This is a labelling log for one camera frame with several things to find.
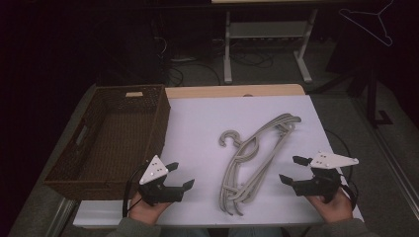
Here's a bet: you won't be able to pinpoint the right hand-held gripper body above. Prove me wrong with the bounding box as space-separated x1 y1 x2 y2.
292 151 360 204

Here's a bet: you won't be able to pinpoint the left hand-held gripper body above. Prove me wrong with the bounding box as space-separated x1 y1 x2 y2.
137 155 186 207

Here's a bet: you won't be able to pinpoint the grey plastic clothes hanger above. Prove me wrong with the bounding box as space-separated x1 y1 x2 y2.
219 117 297 215
218 115 299 213
218 113 302 211
220 118 296 217

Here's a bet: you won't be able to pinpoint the brown wicker basket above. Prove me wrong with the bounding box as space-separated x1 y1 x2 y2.
42 84 172 201

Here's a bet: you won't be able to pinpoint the person's right hand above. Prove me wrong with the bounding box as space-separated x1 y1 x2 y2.
305 192 354 224

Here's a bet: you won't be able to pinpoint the person's left hand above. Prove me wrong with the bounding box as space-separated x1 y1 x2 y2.
127 192 172 225

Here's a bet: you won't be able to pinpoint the white table mat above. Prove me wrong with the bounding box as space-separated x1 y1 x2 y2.
72 94 365 228

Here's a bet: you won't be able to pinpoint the black metal stand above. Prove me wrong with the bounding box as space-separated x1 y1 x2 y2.
309 65 394 127

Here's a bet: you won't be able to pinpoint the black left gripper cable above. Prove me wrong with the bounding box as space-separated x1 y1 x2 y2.
122 162 149 219

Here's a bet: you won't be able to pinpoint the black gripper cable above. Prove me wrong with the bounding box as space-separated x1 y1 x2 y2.
324 128 360 211
122 162 149 219

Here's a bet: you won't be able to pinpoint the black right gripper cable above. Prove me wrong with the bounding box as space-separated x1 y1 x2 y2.
324 128 360 211

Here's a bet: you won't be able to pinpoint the metal floor rail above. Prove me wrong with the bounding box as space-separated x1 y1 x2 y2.
354 98 419 211

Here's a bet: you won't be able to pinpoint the black floor cables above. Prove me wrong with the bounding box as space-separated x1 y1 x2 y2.
164 48 275 87

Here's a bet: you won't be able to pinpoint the white frame desk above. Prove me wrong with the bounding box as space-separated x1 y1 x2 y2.
210 0 319 85

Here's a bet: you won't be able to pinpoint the white wire hanger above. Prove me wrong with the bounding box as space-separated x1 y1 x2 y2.
339 0 394 47

